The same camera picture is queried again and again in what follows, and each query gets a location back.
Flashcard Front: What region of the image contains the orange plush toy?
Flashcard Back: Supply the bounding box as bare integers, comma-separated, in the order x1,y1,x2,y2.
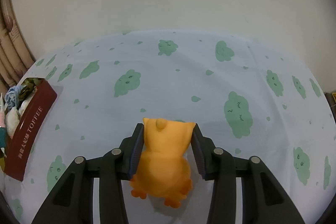
130,118,195,209

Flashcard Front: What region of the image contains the white knitted cloth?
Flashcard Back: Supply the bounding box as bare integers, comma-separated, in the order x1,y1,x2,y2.
6,100,30,139

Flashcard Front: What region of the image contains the blue towel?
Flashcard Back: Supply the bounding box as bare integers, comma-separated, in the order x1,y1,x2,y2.
5,85,23,110

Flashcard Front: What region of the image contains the pink wet wipes pack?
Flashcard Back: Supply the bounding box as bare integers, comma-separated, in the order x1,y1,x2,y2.
0,94,7,158

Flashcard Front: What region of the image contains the red gold toffee tin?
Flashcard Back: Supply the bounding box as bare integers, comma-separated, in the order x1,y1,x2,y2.
4,79,57,181

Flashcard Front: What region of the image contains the beige patterned curtain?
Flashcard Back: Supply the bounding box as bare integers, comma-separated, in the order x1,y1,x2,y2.
0,0,35,93

